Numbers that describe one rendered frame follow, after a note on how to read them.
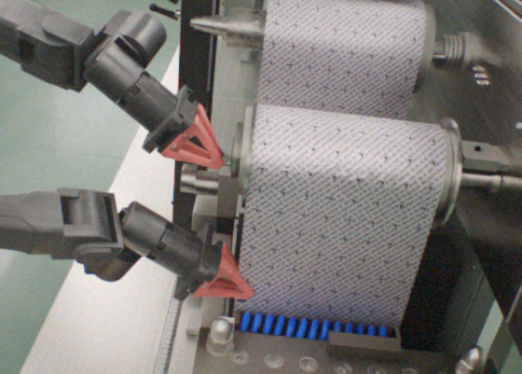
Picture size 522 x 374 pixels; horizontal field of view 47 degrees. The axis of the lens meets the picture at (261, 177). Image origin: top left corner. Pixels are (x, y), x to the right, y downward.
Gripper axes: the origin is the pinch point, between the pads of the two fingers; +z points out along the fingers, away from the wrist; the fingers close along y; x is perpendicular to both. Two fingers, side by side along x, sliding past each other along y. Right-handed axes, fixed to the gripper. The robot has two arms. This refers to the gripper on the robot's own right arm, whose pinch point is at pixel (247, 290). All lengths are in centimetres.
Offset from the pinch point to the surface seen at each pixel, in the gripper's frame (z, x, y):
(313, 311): 9.4, 2.8, 0.3
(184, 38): -24.2, 13.0, -33.1
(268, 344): 4.9, -1.4, 5.8
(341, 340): 12.2, 4.9, 5.6
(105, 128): -21, -135, -248
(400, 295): 16.7, 12.4, 0.3
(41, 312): -7, -128, -98
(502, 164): 14.9, 33.9, -3.5
